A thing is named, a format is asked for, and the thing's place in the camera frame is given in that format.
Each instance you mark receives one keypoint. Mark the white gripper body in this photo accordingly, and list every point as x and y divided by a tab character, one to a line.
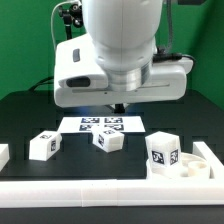
79	81

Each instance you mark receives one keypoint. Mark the white marker sheet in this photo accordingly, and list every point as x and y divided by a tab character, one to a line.
126	124

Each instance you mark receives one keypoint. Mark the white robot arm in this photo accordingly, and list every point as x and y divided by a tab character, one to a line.
112	63

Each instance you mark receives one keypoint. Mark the white front fence bar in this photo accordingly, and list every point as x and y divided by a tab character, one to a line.
95	193

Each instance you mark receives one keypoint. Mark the white left fence bar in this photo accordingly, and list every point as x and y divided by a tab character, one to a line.
4	155

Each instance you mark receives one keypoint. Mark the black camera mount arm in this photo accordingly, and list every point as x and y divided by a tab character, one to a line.
72	17

